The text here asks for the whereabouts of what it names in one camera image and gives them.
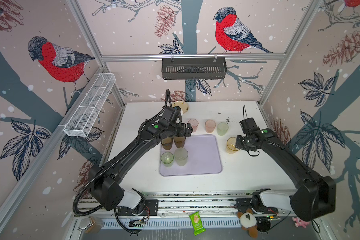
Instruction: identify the dark olive cup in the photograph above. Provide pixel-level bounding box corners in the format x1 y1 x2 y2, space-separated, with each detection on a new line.
174 137 186 148

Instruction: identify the small brown textured cup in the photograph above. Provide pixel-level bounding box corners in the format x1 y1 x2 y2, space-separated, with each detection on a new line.
161 138 173 151

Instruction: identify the yellow amber cup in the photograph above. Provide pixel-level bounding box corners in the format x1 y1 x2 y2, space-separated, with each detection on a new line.
226 137 240 154

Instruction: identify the tall pale green cup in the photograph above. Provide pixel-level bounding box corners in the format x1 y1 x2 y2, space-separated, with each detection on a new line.
174 148 188 167

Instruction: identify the small green ribbed cup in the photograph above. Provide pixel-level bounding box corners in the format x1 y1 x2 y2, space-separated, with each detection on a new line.
161 152 174 168

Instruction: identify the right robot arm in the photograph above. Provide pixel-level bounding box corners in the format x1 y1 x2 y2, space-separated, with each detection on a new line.
235 118 336 222

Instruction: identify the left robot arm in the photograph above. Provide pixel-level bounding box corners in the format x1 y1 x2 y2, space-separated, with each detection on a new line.
88 107 193 214

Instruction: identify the lilac plastic tray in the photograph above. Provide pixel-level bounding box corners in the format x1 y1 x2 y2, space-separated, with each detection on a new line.
160 135 223 177

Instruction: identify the pink clear cup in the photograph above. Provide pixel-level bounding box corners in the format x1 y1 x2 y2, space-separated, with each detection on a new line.
188 119 199 133

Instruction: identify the cream patterned saucer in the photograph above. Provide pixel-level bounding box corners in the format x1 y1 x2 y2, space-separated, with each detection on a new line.
173 101 189 115

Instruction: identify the salmon textured cup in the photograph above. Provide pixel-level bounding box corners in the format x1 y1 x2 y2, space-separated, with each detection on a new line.
205 120 216 133

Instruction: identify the pale green textured cup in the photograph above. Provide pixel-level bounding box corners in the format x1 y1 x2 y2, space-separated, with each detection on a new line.
217 122 229 136

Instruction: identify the plush toy dog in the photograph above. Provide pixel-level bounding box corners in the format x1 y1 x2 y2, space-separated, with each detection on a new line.
237 209 259 239

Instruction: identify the green snack packet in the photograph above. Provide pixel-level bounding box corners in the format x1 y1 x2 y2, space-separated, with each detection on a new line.
190 212 206 236

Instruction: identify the pink plush toy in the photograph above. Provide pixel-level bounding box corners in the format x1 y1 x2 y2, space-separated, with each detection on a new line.
292 217 311 228

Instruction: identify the glass jar with lid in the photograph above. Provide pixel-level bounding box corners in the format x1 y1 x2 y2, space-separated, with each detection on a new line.
79 216 104 234

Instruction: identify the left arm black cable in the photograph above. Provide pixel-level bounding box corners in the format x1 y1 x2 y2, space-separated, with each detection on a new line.
72 89 173 235

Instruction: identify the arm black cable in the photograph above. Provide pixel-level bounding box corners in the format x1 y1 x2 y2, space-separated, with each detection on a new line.
242 104 320 233
72 89 173 235

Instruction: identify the black hanging wire basket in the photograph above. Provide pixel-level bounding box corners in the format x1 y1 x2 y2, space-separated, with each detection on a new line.
162 58 227 80

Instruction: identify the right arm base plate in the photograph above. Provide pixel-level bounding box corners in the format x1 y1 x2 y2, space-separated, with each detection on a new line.
234 198 279 215

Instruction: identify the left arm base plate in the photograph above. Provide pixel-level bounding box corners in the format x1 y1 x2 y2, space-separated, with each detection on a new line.
117 199 159 217

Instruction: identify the white wire mesh shelf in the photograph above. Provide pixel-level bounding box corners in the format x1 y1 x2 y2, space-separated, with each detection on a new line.
64 73 116 137

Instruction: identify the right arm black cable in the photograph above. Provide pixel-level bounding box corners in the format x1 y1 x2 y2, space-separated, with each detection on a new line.
242 104 320 233

